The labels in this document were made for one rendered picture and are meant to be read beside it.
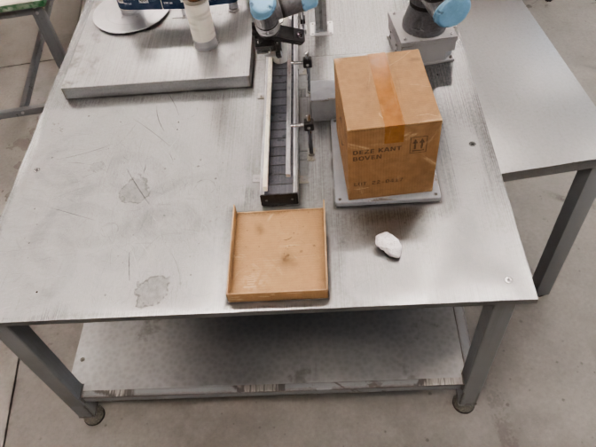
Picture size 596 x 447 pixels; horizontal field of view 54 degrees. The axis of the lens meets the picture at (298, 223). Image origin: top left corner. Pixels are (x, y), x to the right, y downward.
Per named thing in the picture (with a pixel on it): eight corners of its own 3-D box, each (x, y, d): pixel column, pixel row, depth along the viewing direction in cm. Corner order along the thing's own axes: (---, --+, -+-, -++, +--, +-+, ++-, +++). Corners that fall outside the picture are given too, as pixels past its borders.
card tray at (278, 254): (235, 213, 172) (233, 204, 168) (325, 207, 170) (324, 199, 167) (228, 302, 153) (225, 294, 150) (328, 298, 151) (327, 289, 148)
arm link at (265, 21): (281, 7, 164) (252, 17, 165) (285, 26, 175) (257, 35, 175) (272, -18, 166) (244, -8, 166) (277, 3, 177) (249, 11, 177)
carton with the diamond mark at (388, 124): (336, 129, 187) (333, 58, 166) (411, 121, 187) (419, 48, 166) (348, 200, 168) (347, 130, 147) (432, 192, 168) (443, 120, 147)
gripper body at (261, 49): (256, 34, 193) (251, 15, 181) (282, 32, 193) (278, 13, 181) (257, 56, 192) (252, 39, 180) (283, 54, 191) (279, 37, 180)
